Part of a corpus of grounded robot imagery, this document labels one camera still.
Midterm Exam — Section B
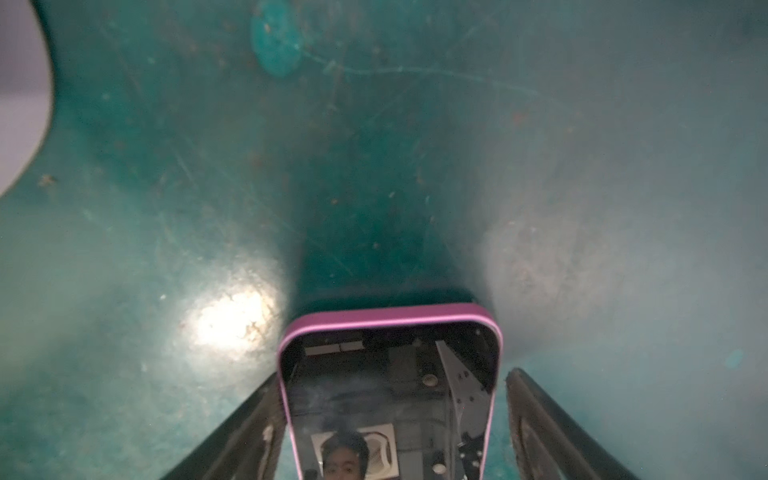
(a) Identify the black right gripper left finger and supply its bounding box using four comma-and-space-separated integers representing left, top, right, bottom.
164, 374, 287, 480

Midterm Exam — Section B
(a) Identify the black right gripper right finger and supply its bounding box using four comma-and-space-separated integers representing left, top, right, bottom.
505, 368, 638, 480

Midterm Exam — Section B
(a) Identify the purple edged black phone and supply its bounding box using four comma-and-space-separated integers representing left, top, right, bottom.
277, 303, 503, 479

